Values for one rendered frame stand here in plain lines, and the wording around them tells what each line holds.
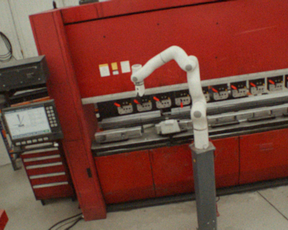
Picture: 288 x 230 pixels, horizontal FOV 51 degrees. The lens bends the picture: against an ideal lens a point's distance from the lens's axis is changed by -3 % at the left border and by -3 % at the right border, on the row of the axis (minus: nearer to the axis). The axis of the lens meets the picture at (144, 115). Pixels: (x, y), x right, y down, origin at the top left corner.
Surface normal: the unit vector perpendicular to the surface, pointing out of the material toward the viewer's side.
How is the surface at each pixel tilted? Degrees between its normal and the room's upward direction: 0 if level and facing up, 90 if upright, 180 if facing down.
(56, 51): 90
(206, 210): 90
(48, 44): 90
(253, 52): 90
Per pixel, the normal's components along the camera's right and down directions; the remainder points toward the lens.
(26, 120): 0.13, 0.37
